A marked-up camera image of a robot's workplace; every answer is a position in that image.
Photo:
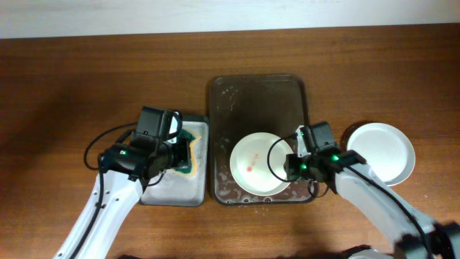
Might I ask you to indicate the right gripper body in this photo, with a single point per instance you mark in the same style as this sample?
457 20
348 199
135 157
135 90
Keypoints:
301 167

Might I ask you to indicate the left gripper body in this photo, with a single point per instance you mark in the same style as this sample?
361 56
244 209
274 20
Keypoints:
177 155

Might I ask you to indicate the green yellow sponge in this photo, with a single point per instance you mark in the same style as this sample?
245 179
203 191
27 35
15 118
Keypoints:
194 140

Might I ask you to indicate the pale blue plate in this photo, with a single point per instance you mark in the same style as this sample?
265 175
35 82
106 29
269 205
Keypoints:
386 149

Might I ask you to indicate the cream white plate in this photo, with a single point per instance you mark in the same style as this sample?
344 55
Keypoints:
256 163

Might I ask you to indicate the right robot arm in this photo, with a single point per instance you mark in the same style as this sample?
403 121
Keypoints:
412 233

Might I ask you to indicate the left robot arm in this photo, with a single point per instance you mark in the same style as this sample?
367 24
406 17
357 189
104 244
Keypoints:
147 148

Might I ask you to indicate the black soapy water tray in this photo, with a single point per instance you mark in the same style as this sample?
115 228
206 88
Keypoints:
170 189

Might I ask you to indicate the brown serving tray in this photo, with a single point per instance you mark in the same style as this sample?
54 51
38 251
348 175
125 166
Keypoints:
242 105

